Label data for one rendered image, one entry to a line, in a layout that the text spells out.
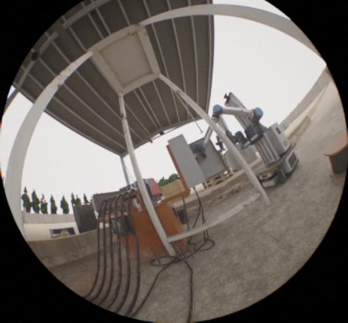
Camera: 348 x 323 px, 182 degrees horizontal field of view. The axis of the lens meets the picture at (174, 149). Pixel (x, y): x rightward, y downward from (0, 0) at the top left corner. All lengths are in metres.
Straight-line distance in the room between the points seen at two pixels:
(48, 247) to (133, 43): 3.12
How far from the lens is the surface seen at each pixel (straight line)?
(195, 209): 2.69
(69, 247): 2.29
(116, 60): 1.88
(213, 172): 1.60
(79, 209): 2.73
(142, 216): 1.31
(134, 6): 4.60
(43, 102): 0.67
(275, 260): 0.83
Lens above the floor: 0.66
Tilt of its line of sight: 22 degrees up
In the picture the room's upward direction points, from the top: 25 degrees counter-clockwise
